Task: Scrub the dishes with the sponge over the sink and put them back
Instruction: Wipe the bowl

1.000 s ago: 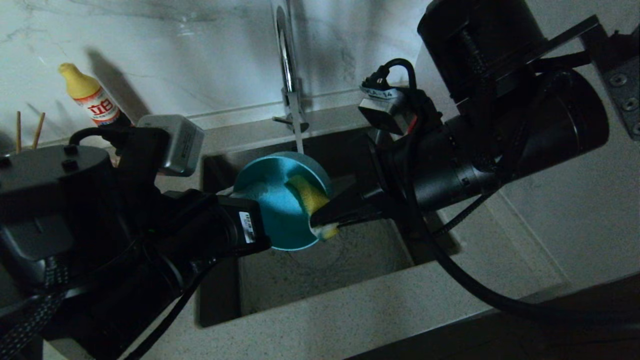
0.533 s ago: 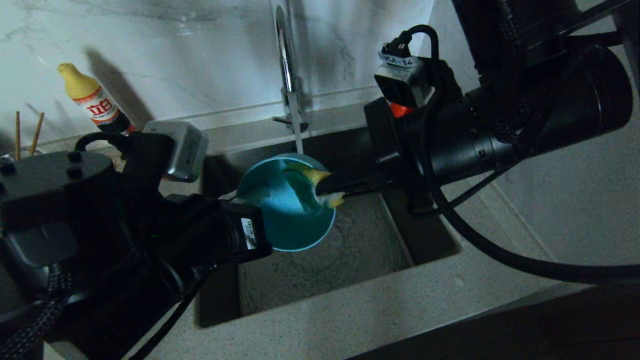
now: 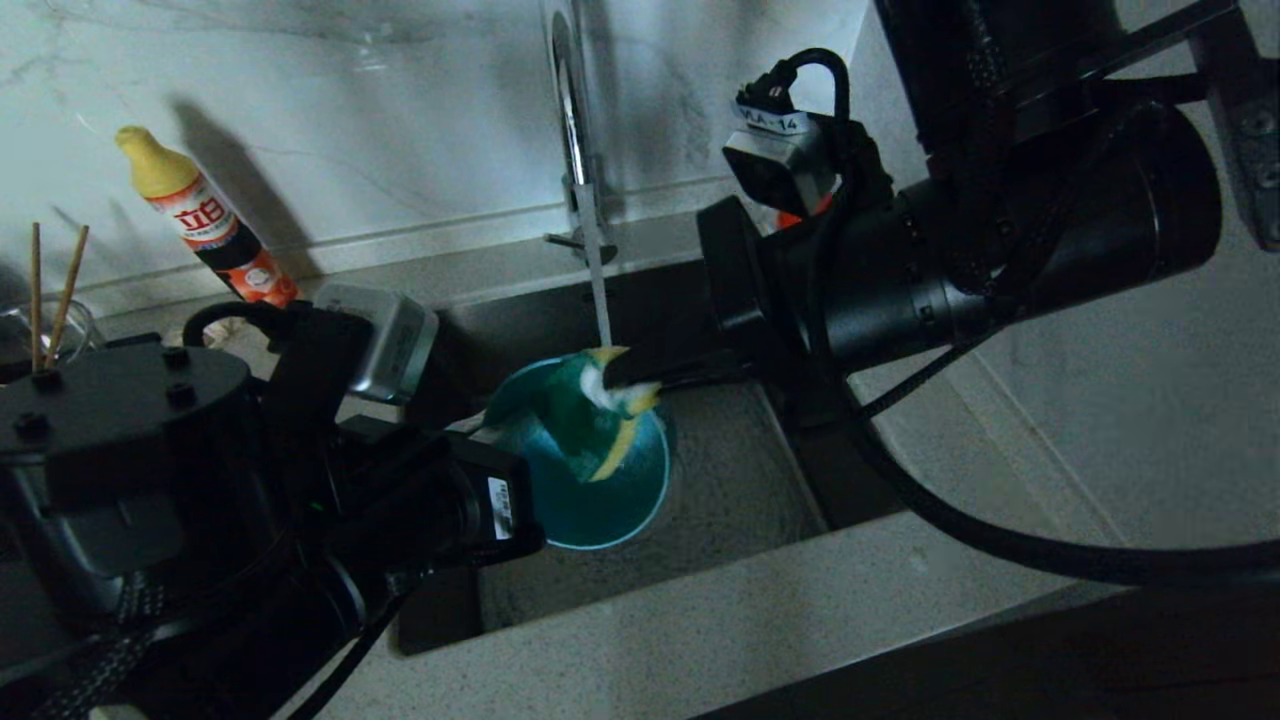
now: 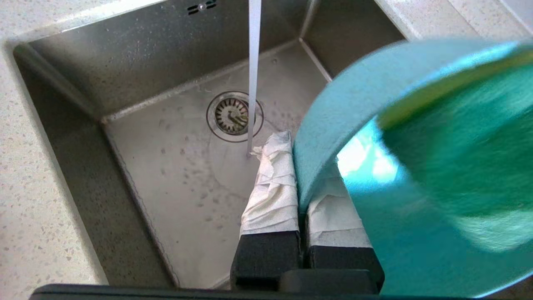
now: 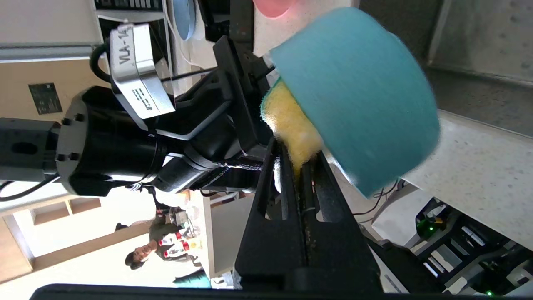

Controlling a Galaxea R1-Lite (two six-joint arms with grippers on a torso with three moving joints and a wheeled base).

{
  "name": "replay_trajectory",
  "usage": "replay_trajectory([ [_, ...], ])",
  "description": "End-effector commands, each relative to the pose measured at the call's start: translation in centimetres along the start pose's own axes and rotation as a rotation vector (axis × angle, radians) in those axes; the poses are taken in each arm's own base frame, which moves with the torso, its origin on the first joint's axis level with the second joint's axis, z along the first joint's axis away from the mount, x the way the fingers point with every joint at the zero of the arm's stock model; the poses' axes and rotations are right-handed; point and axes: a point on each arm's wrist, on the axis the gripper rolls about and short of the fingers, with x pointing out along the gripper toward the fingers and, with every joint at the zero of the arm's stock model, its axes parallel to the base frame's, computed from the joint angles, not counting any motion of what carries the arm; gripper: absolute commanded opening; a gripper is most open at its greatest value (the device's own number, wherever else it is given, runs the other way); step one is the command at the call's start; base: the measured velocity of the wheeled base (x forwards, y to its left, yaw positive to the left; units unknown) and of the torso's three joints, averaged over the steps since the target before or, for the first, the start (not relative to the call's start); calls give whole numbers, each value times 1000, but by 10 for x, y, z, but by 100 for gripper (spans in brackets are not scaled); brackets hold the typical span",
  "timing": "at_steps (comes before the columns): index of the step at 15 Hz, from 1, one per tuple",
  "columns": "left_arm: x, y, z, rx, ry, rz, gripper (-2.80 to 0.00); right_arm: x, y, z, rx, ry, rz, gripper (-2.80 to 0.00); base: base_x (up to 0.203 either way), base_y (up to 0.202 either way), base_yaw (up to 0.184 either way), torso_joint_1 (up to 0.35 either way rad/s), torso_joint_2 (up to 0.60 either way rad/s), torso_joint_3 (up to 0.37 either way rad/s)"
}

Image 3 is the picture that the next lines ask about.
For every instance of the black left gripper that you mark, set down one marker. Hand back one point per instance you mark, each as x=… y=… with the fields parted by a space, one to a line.
x=440 y=500

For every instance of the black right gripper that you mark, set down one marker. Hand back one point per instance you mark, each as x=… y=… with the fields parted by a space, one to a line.
x=850 y=290

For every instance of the yellow green sponge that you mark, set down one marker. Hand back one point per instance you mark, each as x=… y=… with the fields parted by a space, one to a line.
x=575 y=410

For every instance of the teal plastic bowl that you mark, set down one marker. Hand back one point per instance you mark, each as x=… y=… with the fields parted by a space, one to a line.
x=590 y=500

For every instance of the orange dish soap bottle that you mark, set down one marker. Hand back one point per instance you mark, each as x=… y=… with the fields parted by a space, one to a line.
x=215 y=230

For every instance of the wooden chopstick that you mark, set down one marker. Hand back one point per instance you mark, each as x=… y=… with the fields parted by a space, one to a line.
x=68 y=290
x=36 y=300

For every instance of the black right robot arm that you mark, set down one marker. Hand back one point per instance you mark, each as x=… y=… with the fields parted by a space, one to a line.
x=1080 y=150

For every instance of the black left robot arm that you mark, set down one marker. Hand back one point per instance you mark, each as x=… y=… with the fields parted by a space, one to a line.
x=130 y=480

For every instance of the stainless steel sink basin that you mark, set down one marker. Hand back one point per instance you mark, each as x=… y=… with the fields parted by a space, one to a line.
x=730 y=480

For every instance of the chrome sink faucet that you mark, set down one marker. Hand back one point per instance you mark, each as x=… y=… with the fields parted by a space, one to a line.
x=572 y=120

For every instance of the orange-red toy tomato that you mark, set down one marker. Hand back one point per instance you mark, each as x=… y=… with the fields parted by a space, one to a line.
x=795 y=218

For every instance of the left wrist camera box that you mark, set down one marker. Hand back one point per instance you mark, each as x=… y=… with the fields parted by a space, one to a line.
x=385 y=340

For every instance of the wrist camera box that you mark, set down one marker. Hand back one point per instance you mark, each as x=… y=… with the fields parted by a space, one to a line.
x=780 y=160
x=385 y=340

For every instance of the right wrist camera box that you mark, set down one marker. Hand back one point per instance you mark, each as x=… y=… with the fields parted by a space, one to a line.
x=780 y=160

